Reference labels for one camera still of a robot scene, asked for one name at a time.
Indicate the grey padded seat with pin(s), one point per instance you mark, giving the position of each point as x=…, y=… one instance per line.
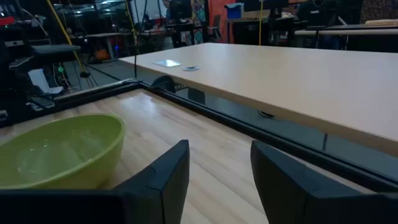
x=56, y=49

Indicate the person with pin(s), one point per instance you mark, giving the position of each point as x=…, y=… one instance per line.
x=315, y=12

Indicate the large beige table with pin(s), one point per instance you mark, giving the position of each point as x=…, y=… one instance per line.
x=280, y=81

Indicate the green plastic bowl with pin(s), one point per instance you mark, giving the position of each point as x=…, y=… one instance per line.
x=62, y=149

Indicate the blue storage bin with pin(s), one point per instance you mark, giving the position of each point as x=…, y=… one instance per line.
x=234, y=12

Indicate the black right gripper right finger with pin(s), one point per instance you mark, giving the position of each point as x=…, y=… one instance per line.
x=280, y=186

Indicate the black caster wheel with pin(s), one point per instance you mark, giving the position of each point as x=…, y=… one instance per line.
x=163, y=83

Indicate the white card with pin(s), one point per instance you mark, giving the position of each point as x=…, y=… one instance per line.
x=168, y=63

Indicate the black computer monitor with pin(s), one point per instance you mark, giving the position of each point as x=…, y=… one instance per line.
x=180, y=9

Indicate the light wooden bench top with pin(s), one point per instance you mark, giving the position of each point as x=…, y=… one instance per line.
x=348, y=32

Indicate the orange wall panel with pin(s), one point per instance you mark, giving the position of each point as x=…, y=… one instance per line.
x=219, y=12

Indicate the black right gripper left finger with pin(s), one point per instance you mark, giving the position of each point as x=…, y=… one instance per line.
x=161, y=174

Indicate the white paper sheet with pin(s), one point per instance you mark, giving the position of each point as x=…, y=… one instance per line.
x=40, y=81

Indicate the orange ball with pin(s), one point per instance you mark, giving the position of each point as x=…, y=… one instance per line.
x=102, y=54

